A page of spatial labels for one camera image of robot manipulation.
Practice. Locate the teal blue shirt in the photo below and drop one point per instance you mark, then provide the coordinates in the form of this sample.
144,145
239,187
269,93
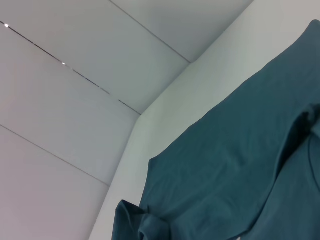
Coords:
225,162

